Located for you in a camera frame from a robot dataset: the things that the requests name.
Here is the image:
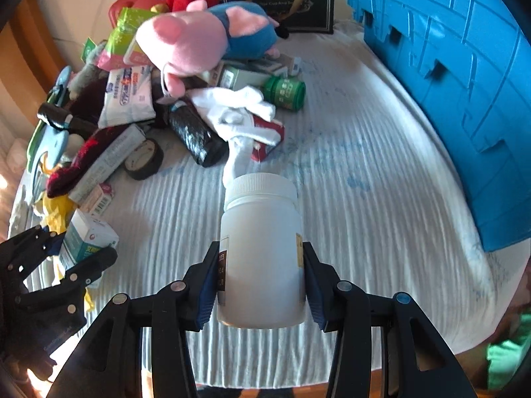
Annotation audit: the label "dark red sock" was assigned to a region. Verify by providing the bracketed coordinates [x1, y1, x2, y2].
[45, 126, 133, 199]

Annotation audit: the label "blue plastic storage crate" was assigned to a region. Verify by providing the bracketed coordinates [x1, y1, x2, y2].
[346, 0, 531, 253]

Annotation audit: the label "black wrapped bottle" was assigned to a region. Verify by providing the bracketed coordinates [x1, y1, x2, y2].
[167, 99, 229, 167]

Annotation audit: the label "teal and white small box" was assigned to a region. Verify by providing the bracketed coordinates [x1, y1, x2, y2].
[58, 209, 120, 272]

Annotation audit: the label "white socks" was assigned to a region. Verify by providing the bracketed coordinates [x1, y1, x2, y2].
[190, 86, 276, 191]

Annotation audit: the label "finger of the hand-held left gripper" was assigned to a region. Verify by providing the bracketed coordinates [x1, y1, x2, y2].
[0, 226, 65, 274]
[17, 248, 119, 311]

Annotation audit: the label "black tape roll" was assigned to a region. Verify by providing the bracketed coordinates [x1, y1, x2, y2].
[124, 138, 164, 181]

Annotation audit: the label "white and green boxes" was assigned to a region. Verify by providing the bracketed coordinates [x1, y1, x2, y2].
[207, 56, 303, 90]

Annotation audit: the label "small pink and white box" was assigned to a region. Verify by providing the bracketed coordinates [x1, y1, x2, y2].
[79, 182, 114, 216]

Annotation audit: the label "red box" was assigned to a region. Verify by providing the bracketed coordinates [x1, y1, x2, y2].
[250, 116, 286, 162]

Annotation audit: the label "white wet wipes pack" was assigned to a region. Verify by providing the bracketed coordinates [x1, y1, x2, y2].
[97, 65, 157, 129]

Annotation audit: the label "blue and green plastic toy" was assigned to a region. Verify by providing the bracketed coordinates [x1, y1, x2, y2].
[27, 66, 73, 175]

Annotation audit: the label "black gift bag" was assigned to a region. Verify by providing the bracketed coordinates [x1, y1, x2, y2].
[218, 0, 335, 35]

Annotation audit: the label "white plastic bottle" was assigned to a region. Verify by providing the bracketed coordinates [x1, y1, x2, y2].
[216, 173, 308, 328]

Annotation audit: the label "yellow plastic bag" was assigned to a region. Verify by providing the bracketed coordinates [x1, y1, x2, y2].
[41, 193, 75, 233]

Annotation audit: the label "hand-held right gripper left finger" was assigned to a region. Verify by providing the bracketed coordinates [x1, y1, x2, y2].
[45, 240, 220, 398]

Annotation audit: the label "green wet wipes pack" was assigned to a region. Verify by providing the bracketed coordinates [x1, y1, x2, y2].
[97, 7, 160, 71]

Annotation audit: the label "green jar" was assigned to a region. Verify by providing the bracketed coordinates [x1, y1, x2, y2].
[261, 75, 307, 112]

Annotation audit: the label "long silver box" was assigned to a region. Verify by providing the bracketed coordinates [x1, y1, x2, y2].
[68, 124, 147, 204]

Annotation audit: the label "small black roll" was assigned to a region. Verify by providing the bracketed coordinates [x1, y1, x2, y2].
[37, 101, 98, 137]

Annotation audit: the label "pink pig plush toy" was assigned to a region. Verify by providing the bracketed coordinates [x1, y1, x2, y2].
[136, 1, 280, 96]

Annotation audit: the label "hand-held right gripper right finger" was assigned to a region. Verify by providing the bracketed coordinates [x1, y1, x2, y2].
[302, 241, 478, 398]

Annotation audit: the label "green cloth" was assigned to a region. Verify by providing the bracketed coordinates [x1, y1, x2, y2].
[485, 338, 528, 390]

